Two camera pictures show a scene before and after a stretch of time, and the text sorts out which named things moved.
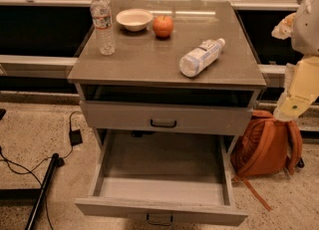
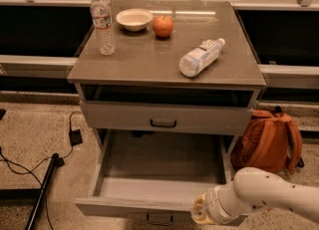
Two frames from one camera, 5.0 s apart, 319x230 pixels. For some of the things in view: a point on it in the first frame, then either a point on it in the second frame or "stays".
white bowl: x=135 y=20 stays
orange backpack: x=269 y=146 stays
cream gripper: x=306 y=30 -> x=211 y=202
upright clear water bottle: x=101 y=14 stays
